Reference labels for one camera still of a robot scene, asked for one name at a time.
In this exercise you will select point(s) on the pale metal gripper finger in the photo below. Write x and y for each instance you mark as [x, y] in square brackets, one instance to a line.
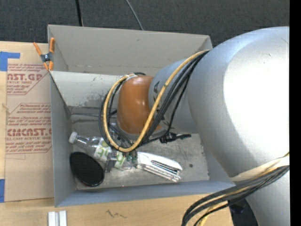
[109, 165]

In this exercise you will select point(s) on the black oval mesh object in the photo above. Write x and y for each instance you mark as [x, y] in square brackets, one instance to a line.
[86, 169]

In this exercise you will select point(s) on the clear plastic bottle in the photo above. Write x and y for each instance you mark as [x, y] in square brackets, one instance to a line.
[91, 145]

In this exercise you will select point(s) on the white flat folded object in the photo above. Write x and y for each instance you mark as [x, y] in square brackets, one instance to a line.
[162, 166]

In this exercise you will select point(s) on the brown cardboard board red print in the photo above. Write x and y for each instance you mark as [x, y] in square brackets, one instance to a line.
[28, 168]

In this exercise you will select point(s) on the grey metal bin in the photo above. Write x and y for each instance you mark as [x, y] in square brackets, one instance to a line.
[94, 55]

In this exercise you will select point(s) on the black cylinder on white bracket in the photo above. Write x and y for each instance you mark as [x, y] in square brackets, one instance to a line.
[169, 137]

